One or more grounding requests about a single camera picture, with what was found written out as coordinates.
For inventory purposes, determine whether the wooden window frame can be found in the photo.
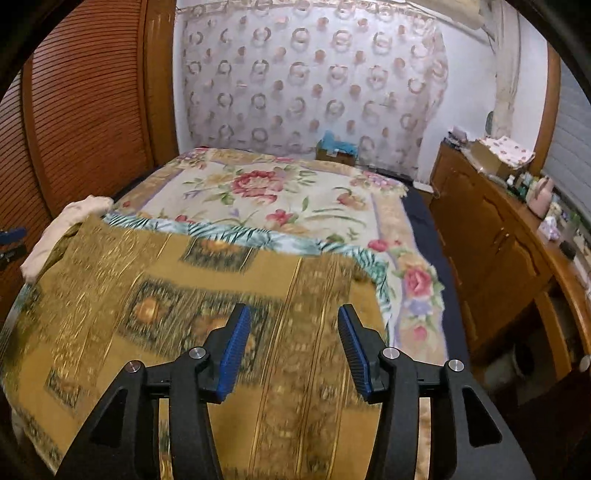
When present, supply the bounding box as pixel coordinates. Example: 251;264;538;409
533;46;561;176

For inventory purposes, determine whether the lilac tissue pack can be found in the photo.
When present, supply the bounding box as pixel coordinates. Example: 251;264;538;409
539;216;561;243

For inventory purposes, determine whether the tied floral window curtain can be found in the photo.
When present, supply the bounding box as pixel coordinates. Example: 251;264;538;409
490;9;522;139

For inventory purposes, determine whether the brown patterned shirt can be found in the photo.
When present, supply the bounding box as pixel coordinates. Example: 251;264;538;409
0;215;391;480

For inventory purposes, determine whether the navy bed sheet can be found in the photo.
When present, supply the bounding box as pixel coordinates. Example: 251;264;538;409
402;187;472;365

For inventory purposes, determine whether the wooden sideboard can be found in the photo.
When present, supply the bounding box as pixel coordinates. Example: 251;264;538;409
429;141;591;379

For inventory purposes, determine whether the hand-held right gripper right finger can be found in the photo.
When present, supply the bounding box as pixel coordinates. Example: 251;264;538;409
337;305;536;480

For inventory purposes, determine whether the circle print sheer curtain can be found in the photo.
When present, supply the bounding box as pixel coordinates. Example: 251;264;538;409
178;0;448;178

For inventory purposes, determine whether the floral blanket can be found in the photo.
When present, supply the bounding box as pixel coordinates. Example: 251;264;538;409
111;148;448;365

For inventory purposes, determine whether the pink thermos jug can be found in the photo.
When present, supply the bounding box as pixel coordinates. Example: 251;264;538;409
526;175;555;219

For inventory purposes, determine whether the white floral cloth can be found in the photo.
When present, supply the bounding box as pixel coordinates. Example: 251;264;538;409
480;135;536;167

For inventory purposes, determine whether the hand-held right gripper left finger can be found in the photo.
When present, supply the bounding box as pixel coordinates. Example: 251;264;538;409
58;302;252;480

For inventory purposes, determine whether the row of toiletry bottles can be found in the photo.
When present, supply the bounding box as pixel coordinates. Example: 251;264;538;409
505;171;532;201

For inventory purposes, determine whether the cardboard box by bed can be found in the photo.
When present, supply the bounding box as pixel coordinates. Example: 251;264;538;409
316;145;358;167

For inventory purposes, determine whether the grey window blind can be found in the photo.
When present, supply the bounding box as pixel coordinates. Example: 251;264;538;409
551;62;591;185

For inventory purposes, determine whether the crumpled blue cloth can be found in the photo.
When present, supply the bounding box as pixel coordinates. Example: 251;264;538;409
321;130;361;155

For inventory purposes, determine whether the wooden louvred wardrobe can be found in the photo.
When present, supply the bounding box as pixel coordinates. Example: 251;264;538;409
0;0;178;319

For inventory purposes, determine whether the pale yellow garment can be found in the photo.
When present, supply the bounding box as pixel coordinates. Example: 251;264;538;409
21;195;114;283

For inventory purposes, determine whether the white waste bin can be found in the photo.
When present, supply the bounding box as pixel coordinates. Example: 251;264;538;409
482;344;539;393

